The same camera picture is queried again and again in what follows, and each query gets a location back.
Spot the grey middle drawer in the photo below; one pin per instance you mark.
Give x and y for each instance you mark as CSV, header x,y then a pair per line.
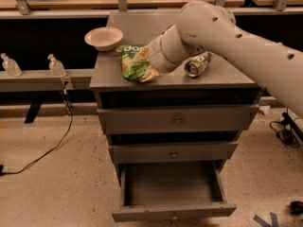
x,y
172,152

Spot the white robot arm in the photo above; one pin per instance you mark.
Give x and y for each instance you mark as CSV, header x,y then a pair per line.
x,y
203,27

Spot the white ceramic bowl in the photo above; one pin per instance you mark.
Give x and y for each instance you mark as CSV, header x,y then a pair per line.
x,y
104,38

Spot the grey drawer cabinet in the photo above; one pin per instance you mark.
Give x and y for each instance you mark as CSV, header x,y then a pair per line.
x,y
220,84

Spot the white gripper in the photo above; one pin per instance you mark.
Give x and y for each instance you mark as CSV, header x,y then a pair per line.
x,y
156,55

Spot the grey bottom drawer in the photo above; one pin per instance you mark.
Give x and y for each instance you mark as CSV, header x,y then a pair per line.
x,y
172,191

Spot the clear bottle far left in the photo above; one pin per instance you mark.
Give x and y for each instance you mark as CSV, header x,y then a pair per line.
x,y
10,66

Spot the white green soda can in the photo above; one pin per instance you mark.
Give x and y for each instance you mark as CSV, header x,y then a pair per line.
x,y
195,66

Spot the clear pump bottle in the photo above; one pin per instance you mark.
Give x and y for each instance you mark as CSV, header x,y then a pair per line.
x,y
56,67

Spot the green rice chip bag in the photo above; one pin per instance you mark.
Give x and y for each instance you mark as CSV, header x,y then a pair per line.
x,y
130,70

